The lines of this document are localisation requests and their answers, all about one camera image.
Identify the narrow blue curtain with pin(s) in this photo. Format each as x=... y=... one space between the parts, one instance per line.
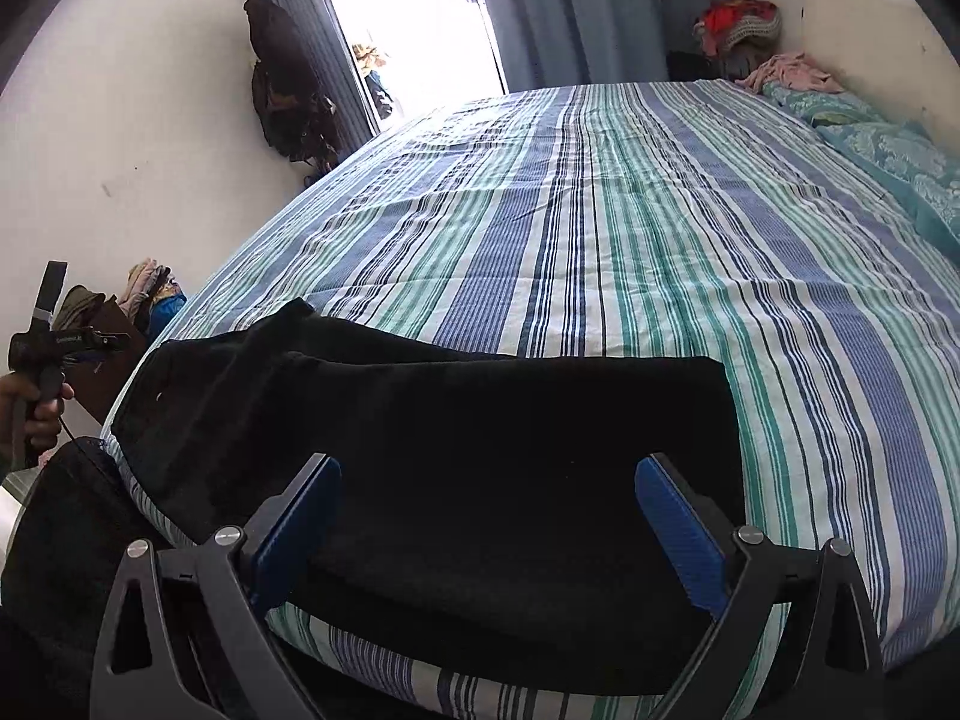
x=315 y=15

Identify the small teal patterned pillow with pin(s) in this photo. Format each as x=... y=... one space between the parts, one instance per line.
x=817 y=105

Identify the person's left hand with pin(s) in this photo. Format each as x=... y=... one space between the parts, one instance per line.
x=46 y=427

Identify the wide blue curtain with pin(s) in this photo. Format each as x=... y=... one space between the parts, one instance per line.
x=600 y=7

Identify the red clothes pile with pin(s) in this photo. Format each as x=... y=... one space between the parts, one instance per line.
x=731 y=22

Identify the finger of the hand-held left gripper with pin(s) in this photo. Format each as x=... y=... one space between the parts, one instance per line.
x=109 y=340

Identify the brown wooden furniture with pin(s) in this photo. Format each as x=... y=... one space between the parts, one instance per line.
x=112 y=375

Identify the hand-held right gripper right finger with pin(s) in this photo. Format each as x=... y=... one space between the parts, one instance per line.
x=679 y=532

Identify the dark hanging clothes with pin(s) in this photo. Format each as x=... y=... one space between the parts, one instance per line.
x=281 y=90

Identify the black pants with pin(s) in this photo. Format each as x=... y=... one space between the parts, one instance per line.
x=450 y=465

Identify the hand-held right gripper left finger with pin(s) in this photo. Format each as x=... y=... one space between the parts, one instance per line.
x=296 y=532

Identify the pink crumpled cloth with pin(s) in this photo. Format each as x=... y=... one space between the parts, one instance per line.
x=791 y=71

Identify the large teal patterned pillow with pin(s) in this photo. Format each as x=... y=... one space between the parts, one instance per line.
x=900 y=157

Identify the pile of folded clothes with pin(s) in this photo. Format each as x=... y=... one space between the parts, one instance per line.
x=146 y=289

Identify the striped bed sheet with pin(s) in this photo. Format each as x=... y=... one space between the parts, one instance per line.
x=637 y=240

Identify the hanging laundry outside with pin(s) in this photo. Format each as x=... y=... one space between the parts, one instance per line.
x=375 y=82

